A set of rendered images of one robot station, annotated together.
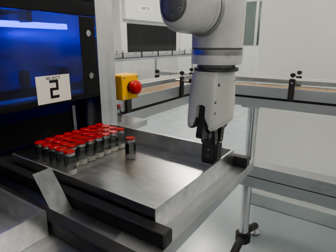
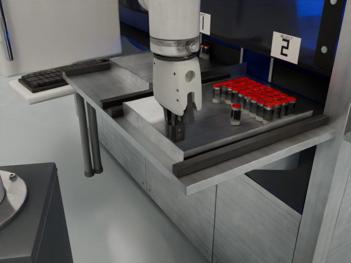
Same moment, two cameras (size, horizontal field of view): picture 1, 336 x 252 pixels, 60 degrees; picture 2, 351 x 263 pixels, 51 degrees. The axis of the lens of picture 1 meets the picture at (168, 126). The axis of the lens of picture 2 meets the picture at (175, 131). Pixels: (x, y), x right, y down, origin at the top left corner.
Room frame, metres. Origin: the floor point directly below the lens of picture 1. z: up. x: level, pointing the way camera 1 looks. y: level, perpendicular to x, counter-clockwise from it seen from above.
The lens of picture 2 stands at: (0.76, -0.65, 1.25)
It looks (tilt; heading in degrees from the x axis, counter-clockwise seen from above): 28 degrees down; 114
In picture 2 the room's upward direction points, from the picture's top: straight up
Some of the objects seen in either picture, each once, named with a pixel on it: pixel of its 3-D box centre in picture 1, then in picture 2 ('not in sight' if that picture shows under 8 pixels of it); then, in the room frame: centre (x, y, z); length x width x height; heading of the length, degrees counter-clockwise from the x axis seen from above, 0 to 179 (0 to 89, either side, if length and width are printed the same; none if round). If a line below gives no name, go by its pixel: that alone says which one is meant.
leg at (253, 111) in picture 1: (247, 177); not in sight; (1.35, -0.41, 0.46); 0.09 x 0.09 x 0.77; 56
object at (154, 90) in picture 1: (145, 93); not in sight; (1.18, 0.09, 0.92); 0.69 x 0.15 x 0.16; 146
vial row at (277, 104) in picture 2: (87, 145); (252, 100); (0.59, 0.17, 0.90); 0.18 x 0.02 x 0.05; 146
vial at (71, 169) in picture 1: (70, 162); (217, 93); (0.50, 0.18, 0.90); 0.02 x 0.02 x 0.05
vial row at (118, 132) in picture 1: (94, 147); (244, 102); (0.58, 0.16, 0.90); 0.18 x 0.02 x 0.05; 146
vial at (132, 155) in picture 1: (130, 148); (235, 115); (0.58, 0.08, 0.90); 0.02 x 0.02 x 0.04
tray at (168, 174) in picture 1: (125, 160); (215, 113); (0.53, 0.08, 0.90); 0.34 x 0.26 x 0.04; 56
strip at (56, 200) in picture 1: (75, 202); not in sight; (0.35, 0.13, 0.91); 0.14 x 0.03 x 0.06; 57
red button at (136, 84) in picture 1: (133, 87); not in sight; (0.84, 0.10, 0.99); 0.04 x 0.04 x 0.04; 56
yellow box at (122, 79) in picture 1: (122, 85); not in sight; (0.86, 0.14, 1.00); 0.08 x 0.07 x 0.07; 56
